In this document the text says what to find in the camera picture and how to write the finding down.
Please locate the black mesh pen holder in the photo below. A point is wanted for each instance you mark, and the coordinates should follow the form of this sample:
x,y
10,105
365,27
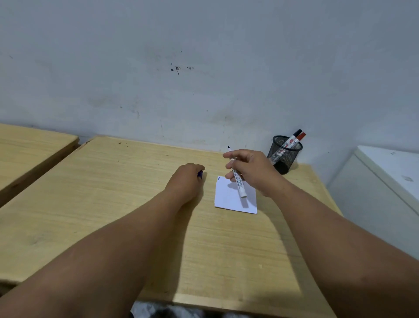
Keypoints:
x,y
283,157

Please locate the grey patterned cloth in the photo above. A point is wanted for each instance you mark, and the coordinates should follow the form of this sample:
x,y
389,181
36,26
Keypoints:
x,y
157,311

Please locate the white cabinet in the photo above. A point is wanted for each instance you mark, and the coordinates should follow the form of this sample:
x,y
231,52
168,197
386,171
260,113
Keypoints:
x,y
383,193

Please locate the red capped white marker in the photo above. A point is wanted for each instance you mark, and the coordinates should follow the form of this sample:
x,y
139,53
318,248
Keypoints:
x,y
299,137

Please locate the person's left fingers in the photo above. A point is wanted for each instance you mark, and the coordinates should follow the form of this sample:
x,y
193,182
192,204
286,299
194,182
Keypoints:
x,y
197,168

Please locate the person's right hand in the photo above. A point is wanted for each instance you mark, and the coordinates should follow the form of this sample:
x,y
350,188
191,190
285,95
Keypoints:
x,y
257,172

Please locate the light wooden desk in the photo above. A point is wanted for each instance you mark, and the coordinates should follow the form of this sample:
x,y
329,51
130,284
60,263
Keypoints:
x,y
23,154

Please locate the white paper card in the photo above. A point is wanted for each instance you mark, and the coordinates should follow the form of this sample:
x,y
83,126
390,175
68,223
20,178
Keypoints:
x,y
230,201

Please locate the white marker pen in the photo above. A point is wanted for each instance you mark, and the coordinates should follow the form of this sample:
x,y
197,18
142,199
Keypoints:
x,y
241,188

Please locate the person's right forearm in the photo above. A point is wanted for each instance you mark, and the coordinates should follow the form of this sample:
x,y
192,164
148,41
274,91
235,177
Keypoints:
x,y
343,255

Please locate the person's left forearm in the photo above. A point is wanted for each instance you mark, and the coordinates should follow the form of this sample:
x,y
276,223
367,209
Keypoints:
x,y
98,258

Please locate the person's left hand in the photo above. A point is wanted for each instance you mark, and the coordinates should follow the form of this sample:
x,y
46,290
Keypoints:
x,y
183,183

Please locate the black capped white marker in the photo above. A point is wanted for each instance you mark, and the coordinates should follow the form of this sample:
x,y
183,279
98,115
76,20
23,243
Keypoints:
x,y
295,134

